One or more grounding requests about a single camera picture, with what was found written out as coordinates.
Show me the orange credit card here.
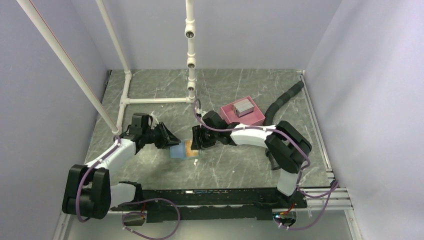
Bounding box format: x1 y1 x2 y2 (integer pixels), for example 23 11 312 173
184 139 200 159

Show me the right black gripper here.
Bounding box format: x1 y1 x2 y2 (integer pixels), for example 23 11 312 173
190 124 219 151

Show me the pink plastic tray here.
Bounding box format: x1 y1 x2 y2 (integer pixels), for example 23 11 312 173
219 96 265 126

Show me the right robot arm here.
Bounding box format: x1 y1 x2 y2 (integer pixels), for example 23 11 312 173
190 111 312 208

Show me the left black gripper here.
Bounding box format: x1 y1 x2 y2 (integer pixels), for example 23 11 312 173
143 122 181 150

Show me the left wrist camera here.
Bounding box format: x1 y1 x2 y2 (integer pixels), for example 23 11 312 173
128 112 153 135

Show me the white pvc pipe frame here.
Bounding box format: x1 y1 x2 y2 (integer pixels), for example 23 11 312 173
17 0 197 134

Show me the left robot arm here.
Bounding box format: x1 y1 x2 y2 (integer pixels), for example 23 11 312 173
61 122 181 223

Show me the black corrugated hose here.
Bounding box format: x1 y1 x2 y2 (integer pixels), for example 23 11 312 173
263 80 305 171

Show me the green card holder wallet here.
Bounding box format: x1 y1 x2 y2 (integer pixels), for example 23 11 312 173
169 139 202 160

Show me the grey card stack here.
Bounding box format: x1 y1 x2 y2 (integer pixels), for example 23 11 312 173
232 98 255 118

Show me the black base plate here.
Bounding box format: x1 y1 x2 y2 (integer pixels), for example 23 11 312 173
111 187 307 223

